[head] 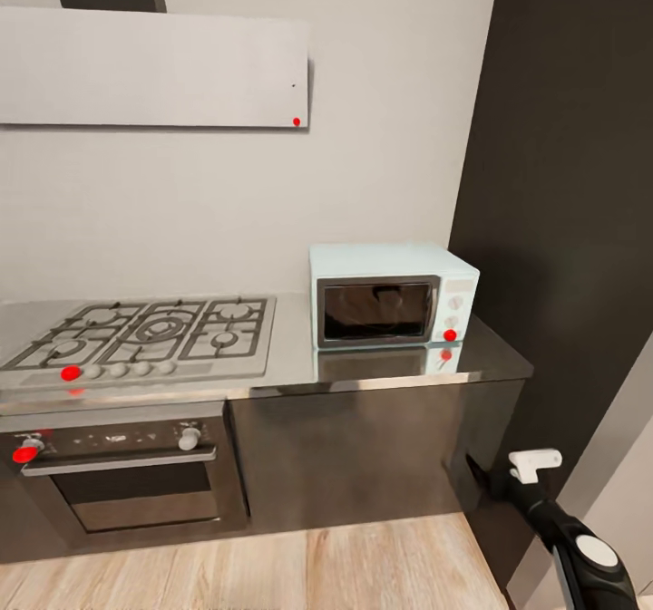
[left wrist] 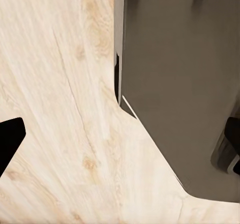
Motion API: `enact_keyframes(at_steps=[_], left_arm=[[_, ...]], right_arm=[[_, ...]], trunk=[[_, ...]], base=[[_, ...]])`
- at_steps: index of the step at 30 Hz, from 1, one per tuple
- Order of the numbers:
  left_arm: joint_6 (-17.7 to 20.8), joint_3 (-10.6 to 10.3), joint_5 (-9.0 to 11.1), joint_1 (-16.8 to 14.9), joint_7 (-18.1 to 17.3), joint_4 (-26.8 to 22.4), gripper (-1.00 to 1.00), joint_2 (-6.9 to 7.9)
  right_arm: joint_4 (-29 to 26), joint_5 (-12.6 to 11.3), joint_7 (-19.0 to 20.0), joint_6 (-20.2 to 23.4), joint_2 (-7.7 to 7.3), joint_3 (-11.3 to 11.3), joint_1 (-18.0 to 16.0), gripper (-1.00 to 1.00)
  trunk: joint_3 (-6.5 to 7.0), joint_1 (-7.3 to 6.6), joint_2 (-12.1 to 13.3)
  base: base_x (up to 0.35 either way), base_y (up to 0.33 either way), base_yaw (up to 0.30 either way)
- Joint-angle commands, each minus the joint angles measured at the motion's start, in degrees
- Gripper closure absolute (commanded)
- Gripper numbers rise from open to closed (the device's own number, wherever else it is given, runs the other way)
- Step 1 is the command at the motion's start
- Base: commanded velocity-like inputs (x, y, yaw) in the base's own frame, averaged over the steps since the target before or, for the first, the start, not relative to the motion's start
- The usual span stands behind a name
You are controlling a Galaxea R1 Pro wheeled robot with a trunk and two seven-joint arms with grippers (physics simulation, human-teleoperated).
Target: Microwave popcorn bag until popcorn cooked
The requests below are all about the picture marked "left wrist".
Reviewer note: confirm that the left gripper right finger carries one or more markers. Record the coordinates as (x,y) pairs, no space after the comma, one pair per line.
(232,133)

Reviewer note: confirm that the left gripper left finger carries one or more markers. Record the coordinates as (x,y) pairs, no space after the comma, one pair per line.
(12,133)

